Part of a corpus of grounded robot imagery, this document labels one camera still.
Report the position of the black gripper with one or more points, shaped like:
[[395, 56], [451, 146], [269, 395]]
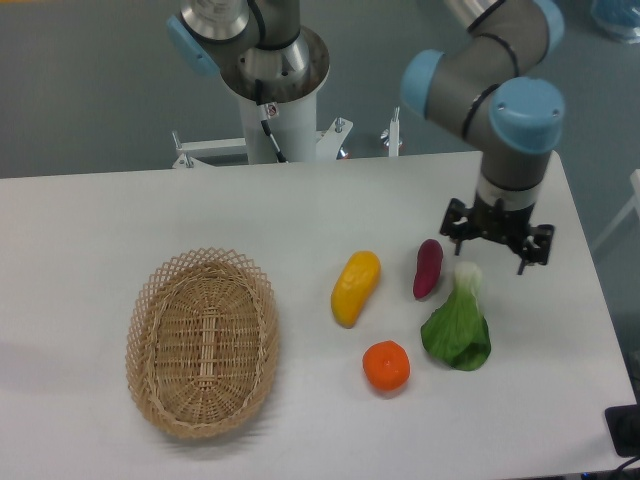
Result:
[[502, 216]]

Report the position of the yellow mango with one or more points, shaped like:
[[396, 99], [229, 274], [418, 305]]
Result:
[[354, 286]]

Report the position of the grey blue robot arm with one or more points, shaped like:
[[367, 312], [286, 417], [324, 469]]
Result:
[[482, 95]]

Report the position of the purple sweet potato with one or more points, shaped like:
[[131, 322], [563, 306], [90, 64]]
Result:
[[428, 268]]

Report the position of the green bok choy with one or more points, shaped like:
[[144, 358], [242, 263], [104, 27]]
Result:
[[457, 333]]

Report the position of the orange tangerine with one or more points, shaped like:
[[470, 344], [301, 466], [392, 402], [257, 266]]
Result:
[[386, 366]]

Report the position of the black device at table edge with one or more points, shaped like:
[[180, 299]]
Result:
[[623, 426]]

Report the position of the blue plastic bag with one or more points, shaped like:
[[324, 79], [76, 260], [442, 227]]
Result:
[[619, 19]]

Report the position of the woven wicker basket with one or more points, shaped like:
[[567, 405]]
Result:
[[203, 344]]

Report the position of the white frame at right edge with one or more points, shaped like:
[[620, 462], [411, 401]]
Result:
[[631, 206]]

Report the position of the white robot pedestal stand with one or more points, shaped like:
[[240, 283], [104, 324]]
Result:
[[276, 92]]

